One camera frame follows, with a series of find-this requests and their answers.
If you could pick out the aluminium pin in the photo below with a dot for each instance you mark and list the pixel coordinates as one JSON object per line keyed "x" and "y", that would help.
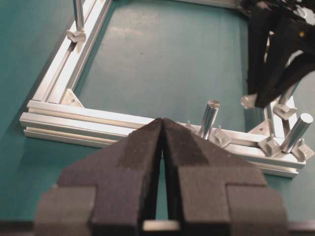
{"x": 78, "y": 14}
{"x": 208, "y": 120}
{"x": 288, "y": 94}
{"x": 297, "y": 132}

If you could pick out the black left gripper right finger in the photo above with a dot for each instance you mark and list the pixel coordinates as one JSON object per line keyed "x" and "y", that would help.
{"x": 212, "y": 192}

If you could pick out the white cable clip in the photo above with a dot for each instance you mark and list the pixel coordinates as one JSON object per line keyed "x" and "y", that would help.
{"x": 76, "y": 36}
{"x": 283, "y": 111}
{"x": 269, "y": 146}
{"x": 248, "y": 101}
{"x": 221, "y": 139}

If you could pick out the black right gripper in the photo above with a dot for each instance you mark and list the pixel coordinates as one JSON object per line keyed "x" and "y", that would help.
{"x": 291, "y": 55}

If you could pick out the aluminium extrusion frame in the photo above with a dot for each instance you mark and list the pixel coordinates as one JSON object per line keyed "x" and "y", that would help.
{"x": 144, "y": 59}

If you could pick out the corner bracket with screws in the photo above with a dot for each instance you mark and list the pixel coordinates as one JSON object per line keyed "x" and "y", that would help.
{"x": 70, "y": 99}

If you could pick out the upper aluminium pin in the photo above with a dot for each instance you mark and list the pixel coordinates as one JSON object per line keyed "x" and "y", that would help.
{"x": 78, "y": 14}

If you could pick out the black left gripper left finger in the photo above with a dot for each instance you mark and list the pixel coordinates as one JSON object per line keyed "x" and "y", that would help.
{"x": 108, "y": 193}

